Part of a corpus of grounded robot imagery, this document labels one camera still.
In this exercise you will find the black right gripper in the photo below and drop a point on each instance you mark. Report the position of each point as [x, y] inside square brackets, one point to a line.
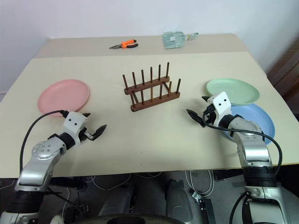
[209, 115]

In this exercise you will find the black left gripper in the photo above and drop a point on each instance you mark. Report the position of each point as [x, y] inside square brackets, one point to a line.
[87, 137]

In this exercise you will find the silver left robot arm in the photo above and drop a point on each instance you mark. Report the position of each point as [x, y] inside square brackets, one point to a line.
[39, 151]

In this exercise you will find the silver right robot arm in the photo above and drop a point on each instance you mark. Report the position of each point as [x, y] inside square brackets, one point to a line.
[254, 149]

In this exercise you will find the brown wooden dish rack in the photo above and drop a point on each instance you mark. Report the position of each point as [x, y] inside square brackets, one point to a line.
[154, 102]

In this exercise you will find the green plate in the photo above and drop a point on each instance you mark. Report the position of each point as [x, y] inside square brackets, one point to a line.
[236, 89]

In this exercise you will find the pink plate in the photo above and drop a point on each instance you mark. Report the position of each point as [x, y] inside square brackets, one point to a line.
[63, 95]

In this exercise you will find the blue plate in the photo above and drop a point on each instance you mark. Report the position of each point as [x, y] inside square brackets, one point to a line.
[259, 116]

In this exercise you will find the dark grey rounded shape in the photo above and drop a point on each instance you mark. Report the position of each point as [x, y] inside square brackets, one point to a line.
[116, 200]
[178, 200]

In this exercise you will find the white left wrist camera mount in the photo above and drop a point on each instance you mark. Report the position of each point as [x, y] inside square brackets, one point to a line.
[74, 122]

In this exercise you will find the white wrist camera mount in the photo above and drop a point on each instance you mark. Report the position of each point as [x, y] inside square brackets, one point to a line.
[220, 102]
[74, 122]

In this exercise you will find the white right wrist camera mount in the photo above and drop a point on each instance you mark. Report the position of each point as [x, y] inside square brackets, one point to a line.
[220, 102]

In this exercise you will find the black metal bracket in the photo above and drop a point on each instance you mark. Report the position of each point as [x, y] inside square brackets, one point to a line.
[206, 210]

